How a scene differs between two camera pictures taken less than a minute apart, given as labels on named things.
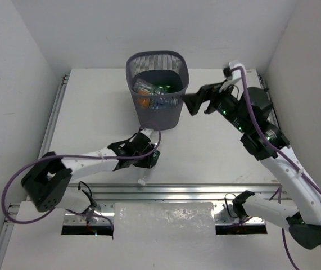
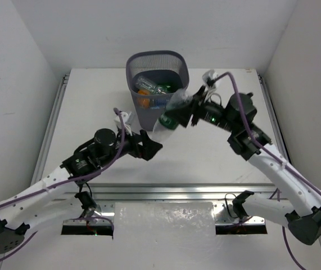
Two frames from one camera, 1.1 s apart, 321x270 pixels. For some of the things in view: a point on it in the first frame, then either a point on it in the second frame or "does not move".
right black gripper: (211, 91) to (183, 113)
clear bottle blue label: (161, 102) does not move
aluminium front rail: (127, 193) does not move
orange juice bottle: (143, 99) does not move
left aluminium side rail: (47, 140) does not move
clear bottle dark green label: (149, 170) to (167, 124)
